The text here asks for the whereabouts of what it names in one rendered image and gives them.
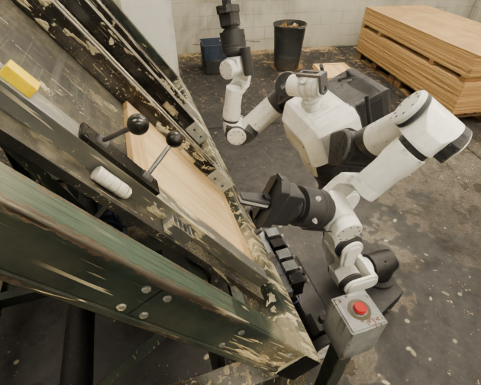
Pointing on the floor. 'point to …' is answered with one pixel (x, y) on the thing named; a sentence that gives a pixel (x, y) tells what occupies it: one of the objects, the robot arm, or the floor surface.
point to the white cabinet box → (155, 26)
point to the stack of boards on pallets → (434, 56)
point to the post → (331, 368)
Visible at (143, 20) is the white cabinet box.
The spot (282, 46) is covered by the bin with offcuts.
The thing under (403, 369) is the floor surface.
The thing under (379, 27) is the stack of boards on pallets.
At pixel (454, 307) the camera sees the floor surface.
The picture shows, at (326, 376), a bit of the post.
